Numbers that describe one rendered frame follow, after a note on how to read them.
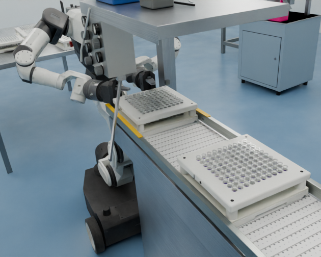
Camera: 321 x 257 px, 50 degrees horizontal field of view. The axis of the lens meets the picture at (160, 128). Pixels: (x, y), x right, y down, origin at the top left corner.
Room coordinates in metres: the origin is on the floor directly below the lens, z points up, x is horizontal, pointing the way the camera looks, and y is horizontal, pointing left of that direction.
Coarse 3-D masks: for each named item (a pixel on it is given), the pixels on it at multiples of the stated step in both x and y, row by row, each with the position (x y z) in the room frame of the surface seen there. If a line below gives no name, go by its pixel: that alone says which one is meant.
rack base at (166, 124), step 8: (120, 112) 1.25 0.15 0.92; (184, 112) 1.20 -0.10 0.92; (128, 120) 1.17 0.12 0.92; (168, 120) 1.14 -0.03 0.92; (176, 120) 1.14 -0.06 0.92; (184, 120) 1.14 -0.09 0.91; (192, 120) 1.16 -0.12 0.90; (136, 128) 1.10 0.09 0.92; (152, 128) 1.09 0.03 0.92; (160, 128) 1.10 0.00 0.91; (168, 128) 1.11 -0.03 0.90; (144, 136) 1.07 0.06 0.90
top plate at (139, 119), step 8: (168, 88) 1.35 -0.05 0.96; (128, 96) 1.29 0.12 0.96; (176, 96) 1.25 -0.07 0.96; (184, 96) 1.25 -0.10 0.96; (120, 104) 1.22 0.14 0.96; (128, 104) 1.21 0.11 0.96; (184, 104) 1.17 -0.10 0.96; (192, 104) 1.17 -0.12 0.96; (128, 112) 1.14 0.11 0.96; (136, 112) 1.13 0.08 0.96; (152, 112) 1.12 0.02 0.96; (160, 112) 1.12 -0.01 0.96; (168, 112) 1.12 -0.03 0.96; (176, 112) 1.13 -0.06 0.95; (136, 120) 1.07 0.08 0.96; (144, 120) 1.08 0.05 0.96; (152, 120) 1.09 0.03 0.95
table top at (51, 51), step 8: (0, 32) 3.57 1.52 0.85; (8, 32) 3.54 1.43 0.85; (48, 48) 2.72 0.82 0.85; (56, 48) 2.70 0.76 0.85; (0, 56) 2.60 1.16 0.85; (8, 56) 2.58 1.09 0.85; (40, 56) 2.50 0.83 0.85; (48, 56) 2.53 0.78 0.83; (56, 56) 2.56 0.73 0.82; (0, 64) 2.37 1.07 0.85; (8, 64) 2.38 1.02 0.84
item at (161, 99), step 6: (144, 96) 1.27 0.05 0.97; (150, 96) 1.26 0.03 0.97; (156, 96) 1.24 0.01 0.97; (162, 96) 1.25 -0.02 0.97; (168, 96) 1.24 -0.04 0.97; (138, 102) 1.20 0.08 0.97; (144, 102) 1.19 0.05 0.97; (150, 102) 1.20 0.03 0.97; (156, 102) 1.19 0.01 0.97; (162, 102) 1.18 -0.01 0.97; (168, 102) 1.18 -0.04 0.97; (144, 108) 1.15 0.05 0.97
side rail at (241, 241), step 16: (112, 112) 1.24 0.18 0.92; (128, 128) 1.09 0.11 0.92; (144, 144) 0.97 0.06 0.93; (160, 160) 0.86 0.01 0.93; (176, 176) 0.78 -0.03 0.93; (192, 192) 0.70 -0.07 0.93; (208, 208) 0.64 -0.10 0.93; (224, 224) 0.58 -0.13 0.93; (240, 240) 0.53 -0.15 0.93; (256, 256) 0.49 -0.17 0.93
